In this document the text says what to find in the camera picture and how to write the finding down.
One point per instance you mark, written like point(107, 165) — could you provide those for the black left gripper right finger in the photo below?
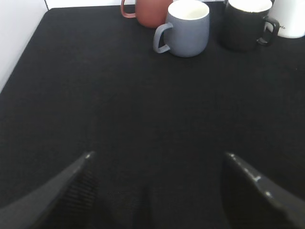
point(253, 201)

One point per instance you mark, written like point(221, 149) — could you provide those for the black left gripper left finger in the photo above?
point(64, 202)

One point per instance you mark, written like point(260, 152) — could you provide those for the grey ceramic mug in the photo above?
point(186, 30)

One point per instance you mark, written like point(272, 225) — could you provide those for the black table cloth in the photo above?
point(160, 125)

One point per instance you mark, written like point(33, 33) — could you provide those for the black ceramic mug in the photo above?
point(246, 24)

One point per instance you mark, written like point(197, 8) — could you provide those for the white ceramic mug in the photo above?
point(291, 17)

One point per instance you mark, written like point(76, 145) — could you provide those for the reddish brown ceramic mug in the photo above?
point(149, 13)

